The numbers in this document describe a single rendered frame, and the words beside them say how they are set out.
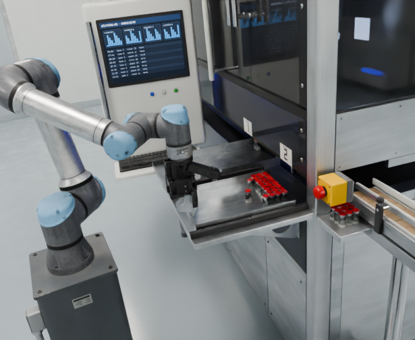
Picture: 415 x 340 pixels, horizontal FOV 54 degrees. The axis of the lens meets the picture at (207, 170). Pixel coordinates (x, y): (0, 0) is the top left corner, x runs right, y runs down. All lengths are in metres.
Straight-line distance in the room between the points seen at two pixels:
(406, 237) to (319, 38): 0.57
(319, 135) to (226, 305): 1.33
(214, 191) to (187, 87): 0.74
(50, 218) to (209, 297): 1.28
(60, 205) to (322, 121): 0.82
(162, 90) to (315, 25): 1.09
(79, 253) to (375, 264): 1.03
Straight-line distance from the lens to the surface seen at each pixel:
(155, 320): 2.32
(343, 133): 1.29
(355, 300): 1.69
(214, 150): 1.85
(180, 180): 1.22
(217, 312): 2.30
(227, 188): 1.53
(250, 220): 1.31
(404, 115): 1.41
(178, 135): 1.17
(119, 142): 1.07
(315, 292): 1.55
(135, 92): 2.07
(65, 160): 1.40
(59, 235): 1.35
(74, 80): 6.66
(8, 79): 1.26
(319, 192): 1.23
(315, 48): 1.18
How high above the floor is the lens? 1.59
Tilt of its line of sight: 25 degrees down
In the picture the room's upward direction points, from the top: 6 degrees counter-clockwise
